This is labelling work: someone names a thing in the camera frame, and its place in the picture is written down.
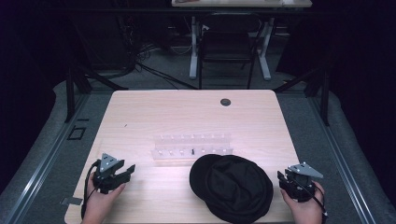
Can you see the black chair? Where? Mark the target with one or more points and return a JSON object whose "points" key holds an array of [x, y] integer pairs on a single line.
{"points": [[229, 43]]}

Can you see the black metal frame stand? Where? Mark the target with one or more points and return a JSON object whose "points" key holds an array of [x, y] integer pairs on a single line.
{"points": [[70, 93], [324, 99]]}

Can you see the grey table grommet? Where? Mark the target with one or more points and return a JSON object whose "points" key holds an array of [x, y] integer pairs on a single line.
{"points": [[225, 102]]}

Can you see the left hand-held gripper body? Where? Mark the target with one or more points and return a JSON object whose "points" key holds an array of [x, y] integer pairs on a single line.
{"points": [[107, 177]]}

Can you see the grey tape strip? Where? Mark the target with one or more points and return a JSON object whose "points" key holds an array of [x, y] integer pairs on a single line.
{"points": [[71, 201]]}

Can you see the white-legged desk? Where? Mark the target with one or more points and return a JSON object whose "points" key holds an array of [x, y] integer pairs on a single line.
{"points": [[243, 3]]}

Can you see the person's right hand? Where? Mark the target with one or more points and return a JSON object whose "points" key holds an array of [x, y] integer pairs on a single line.
{"points": [[303, 211]]}

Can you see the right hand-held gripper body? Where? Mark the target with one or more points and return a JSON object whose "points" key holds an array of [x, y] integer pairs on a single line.
{"points": [[300, 183]]}

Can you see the person's left hand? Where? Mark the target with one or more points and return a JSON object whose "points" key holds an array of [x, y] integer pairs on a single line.
{"points": [[101, 202]]}

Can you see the clear acrylic rack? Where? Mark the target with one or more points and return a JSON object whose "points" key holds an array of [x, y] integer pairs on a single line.
{"points": [[191, 146]]}

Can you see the black hat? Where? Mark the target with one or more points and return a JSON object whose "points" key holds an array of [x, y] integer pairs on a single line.
{"points": [[233, 189]]}

